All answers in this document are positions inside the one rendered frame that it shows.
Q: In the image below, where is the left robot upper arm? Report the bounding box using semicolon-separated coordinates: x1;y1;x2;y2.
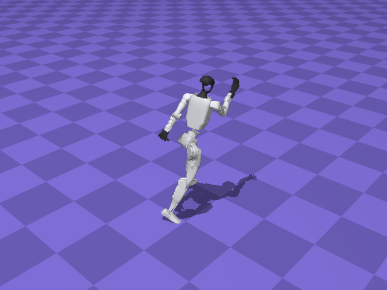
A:
173;93;192;120

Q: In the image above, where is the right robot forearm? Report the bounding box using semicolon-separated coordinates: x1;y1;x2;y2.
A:
222;92;233;115

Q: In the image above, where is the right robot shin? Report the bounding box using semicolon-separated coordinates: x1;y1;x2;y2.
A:
168;179;190;214

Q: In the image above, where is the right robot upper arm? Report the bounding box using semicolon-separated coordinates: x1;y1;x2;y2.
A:
210;101;226;117

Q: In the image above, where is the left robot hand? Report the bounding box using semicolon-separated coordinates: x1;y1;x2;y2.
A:
158;129;170;141

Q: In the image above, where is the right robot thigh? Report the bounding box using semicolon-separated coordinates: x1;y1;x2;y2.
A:
178;143;201;187

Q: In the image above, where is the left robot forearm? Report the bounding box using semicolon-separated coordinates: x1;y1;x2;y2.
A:
164;113;177;133

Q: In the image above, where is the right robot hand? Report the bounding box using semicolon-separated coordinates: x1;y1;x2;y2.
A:
229;77;239;98

